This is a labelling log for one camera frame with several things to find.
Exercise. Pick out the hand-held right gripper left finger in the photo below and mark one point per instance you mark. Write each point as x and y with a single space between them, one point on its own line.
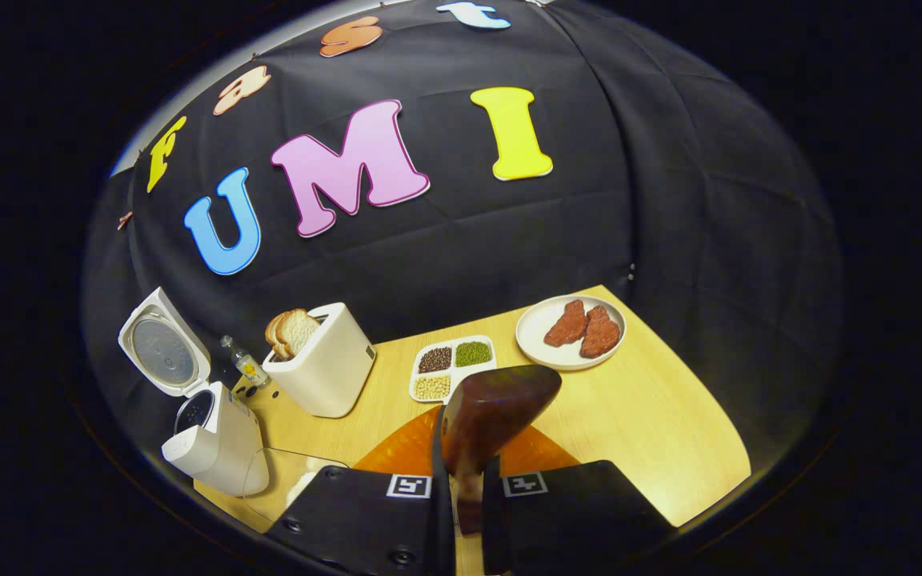
441 528

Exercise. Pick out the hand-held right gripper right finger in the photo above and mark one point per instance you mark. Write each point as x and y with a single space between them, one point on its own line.
493 520

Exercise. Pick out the brown wooden spoon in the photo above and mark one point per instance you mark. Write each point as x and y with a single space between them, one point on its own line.
493 408

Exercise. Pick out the clear box of white rice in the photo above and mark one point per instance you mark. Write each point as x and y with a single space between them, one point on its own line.
285 480

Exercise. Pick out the white rice cooker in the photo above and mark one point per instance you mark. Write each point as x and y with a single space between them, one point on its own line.
225 448

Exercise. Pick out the white divided bean dish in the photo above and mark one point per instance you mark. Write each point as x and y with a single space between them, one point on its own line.
473 378

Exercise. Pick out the white toaster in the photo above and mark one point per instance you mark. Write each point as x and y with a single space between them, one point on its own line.
329 368

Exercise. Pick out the white round plate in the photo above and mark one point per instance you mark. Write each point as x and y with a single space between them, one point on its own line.
537 328

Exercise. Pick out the red meat piece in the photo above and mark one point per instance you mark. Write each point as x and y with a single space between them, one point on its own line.
599 336
567 326

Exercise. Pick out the bread slice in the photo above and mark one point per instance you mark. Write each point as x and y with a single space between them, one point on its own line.
273 336
299 330

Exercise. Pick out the small glass bottle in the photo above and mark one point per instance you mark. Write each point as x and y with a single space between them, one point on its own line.
246 364

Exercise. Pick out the black backdrop cloth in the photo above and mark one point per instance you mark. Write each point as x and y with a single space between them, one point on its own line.
589 200

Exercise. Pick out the copper clip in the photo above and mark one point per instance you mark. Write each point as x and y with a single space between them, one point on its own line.
123 218

